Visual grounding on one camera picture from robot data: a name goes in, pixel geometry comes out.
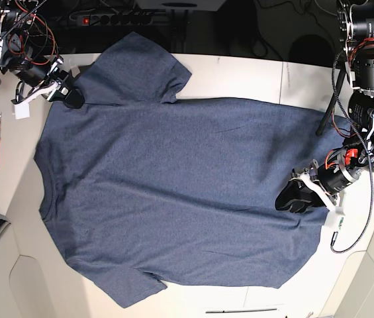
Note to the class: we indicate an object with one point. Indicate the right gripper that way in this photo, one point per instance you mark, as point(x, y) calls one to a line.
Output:
point(39, 77)

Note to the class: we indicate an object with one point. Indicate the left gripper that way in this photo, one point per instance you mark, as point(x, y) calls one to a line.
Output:
point(338, 170)

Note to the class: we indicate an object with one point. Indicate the blue grey t-shirt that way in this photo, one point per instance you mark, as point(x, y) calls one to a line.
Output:
point(141, 188)

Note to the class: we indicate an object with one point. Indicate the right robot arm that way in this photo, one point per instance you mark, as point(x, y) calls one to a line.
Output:
point(28, 50)

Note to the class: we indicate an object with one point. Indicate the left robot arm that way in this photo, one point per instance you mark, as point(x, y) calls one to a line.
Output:
point(356, 23)

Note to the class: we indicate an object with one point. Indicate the black power strip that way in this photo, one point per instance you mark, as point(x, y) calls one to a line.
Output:
point(118, 18)

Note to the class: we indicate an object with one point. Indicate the white panel lower right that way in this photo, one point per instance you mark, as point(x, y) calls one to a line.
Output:
point(353, 292)

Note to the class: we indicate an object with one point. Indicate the white panel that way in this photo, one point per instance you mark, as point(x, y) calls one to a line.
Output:
point(353, 292)
point(23, 289)

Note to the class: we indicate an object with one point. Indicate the white framed tray bottom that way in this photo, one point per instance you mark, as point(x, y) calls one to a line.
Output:
point(262, 310)

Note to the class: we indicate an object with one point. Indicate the white panel lower left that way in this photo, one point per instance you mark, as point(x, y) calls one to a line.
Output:
point(23, 289)

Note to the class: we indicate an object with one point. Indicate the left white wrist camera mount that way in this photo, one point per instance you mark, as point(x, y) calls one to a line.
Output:
point(311, 192)

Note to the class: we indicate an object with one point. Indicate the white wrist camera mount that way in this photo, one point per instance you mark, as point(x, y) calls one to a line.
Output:
point(311, 192)
point(21, 103)

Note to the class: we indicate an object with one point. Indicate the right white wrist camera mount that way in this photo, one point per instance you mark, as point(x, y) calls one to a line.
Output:
point(21, 103)

